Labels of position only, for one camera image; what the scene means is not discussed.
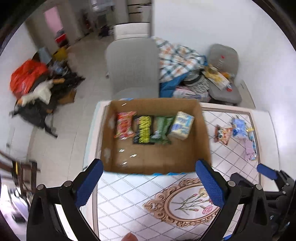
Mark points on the lilac cloth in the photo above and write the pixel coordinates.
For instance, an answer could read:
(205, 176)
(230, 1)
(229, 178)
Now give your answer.
(250, 154)

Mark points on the orange cartoon snack bag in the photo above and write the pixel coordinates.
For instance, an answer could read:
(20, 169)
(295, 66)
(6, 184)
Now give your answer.
(222, 134)

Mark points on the light blue tube pack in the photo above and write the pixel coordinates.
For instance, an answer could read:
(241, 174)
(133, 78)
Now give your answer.
(251, 137)

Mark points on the green wipes pack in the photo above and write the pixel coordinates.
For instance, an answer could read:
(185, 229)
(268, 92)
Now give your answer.
(162, 125)

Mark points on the wooden stool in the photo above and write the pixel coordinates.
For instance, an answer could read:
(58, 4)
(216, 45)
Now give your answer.
(20, 174)

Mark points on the white goose plush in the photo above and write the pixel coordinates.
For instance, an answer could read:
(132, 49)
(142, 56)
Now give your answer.
(41, 92)

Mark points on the blue white wipes bag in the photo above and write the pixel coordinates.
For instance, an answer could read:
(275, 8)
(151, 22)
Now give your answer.
(239, 128)

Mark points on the yellow snack bag on seat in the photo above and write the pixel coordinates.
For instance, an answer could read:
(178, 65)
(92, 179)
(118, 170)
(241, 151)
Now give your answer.
(212, 74)

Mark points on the red plastic bag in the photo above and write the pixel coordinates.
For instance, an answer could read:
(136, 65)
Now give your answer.
(23, 78)

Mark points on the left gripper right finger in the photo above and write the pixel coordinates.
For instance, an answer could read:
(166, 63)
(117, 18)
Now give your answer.
(226, 195)

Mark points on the cardboard box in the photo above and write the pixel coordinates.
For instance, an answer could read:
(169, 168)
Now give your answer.
(122, 156)

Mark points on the grey chair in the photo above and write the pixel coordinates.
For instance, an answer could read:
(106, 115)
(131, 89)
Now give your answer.
(133, 68)

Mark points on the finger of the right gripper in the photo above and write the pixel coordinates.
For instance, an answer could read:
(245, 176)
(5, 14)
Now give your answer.
(267, 172)

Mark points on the grey floor seat cushion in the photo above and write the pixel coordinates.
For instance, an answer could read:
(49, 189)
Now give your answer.
(225, 60)

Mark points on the black shoe shine wipes pack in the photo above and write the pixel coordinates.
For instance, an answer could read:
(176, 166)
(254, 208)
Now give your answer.
(143, 129)

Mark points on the plaid blanket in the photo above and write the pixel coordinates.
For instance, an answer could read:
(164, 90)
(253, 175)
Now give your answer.
(175, 63)

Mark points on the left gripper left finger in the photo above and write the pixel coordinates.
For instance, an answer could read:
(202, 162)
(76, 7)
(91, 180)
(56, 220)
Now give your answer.
(44, 222)

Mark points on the yellow blue tissue pack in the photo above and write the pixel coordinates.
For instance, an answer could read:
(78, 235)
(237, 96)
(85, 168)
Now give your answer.
(181, 126)

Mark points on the black tripod pile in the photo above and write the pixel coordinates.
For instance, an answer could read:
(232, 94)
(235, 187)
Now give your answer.
(36, 112)

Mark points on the yellow bin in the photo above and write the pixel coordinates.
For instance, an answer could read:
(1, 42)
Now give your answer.
(60, 55)

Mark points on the striped black white basket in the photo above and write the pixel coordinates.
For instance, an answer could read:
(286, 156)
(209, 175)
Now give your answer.
(196, 82)

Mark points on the pink floral bedding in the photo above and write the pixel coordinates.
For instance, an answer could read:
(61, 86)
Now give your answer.
(184, 92)

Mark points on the red snack bag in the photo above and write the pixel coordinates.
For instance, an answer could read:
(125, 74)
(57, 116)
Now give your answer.
(124, 125)

